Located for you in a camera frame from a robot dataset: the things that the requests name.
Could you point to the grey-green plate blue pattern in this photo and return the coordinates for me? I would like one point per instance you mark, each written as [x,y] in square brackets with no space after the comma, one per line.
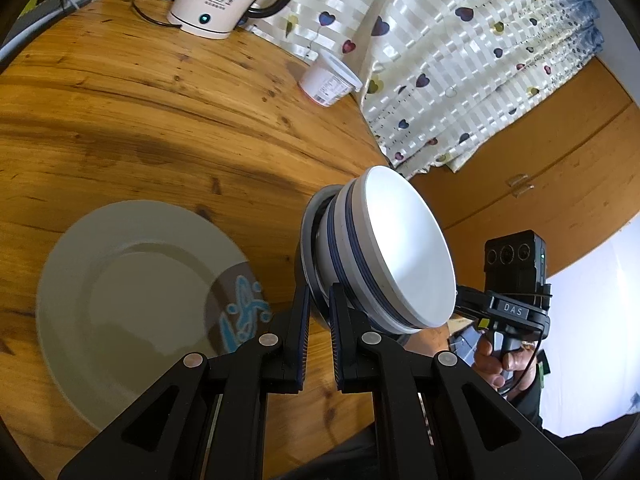
[140,300]

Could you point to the white plastic tub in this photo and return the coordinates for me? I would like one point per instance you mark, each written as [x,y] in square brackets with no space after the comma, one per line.
[327,80]

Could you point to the small white bowl blue stripe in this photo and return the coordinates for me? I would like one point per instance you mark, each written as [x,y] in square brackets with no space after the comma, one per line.
[405,250]

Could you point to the stainless steel bowl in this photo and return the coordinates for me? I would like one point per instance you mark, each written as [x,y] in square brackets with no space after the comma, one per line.
[310,240]

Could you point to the person's right forearm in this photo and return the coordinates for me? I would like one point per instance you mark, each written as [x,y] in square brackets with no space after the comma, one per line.
[525,410]

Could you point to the person's right hand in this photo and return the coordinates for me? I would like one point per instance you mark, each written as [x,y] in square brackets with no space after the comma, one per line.
[487,360]

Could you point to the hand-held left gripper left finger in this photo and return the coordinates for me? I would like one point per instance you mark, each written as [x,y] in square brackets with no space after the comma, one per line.
[304,340]

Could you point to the heart-print curtain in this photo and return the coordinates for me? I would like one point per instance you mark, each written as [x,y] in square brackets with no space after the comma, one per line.
[450,60]

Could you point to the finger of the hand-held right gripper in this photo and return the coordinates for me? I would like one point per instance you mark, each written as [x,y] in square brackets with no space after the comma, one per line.
[472,302]

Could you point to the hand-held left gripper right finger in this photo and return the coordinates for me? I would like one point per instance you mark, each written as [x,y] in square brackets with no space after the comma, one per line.
[334,340]

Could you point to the wooden cabinet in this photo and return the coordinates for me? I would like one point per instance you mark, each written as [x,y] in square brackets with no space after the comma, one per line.
[525,150]

